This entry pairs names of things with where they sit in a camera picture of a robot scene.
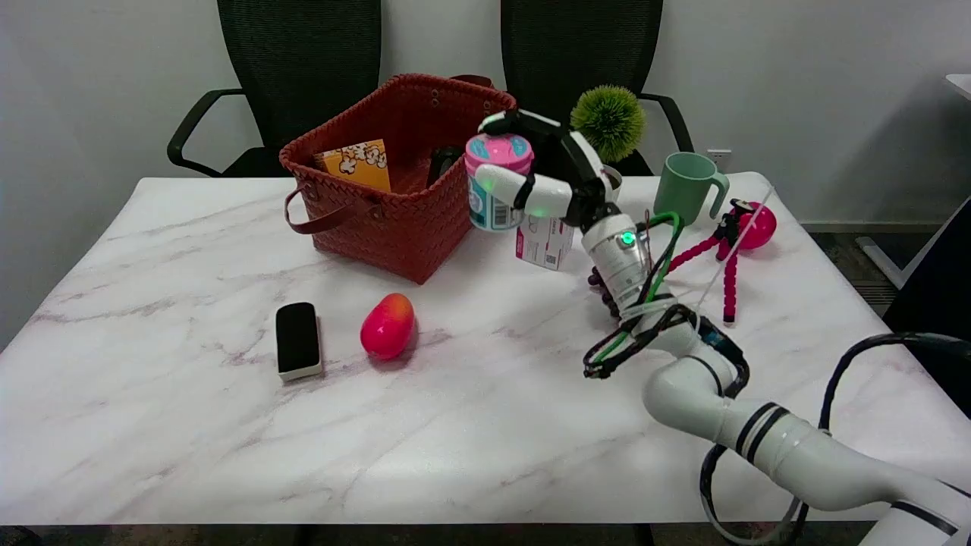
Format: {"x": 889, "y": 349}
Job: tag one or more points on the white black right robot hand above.
{"x": 580, "y": 182}

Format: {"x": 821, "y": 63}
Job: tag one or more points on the black whiteboard eraser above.
{"x": 297, "y": 337}

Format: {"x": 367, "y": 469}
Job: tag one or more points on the white desk leg frame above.
{"x": 880, "y": 262}

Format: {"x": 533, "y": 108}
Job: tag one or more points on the white side desk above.
{"x": 960, "y": 83}

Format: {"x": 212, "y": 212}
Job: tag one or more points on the yellow popcorn box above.
{"x": 362, "y": 167}

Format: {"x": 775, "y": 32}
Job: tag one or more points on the white zip tie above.
{"x": 734, "y": 246}

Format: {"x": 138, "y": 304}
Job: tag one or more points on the green mug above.
{"x": 683, "y": 189}

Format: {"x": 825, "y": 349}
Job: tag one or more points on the small white plant pot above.
{"x": 614, "y": 180}

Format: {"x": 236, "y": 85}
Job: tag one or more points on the black object in basket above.
{"x": 444, "y": 163}

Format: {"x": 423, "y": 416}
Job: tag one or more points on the white pink small carton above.
{"x": 546, "y": 244}

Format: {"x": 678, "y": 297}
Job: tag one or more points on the purple grape bunch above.
{"x": 599, "y": 282}

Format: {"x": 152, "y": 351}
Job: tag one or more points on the green spiky ball plant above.
{"x": 608, "y": 121}

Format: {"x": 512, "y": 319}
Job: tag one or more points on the black mesh office chair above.
{"x": 576, "y": 45}
{"x": 303, "y": 61}

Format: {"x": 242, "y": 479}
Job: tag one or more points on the white wall outlet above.
{"x": 719, "y": 158}

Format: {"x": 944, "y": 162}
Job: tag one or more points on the pink flexible tripod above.
{"x": 730, "y": 288}

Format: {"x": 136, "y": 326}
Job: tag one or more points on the red woven basket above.
{"x": 394, "y": 227}

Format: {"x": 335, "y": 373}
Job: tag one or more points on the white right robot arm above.
{"x": 789, "y": 447}

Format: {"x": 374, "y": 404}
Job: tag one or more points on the red yellow mango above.
{"x": 387, "y": 326}

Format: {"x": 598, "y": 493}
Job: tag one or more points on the pink gum jar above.
{"x": 489, "y": 206}

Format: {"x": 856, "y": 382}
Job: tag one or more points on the dark object at edge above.
{"x": 937, "y": 303}

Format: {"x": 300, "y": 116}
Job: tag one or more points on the pink egg-shaped toy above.
{"x": 760, "y": 226}

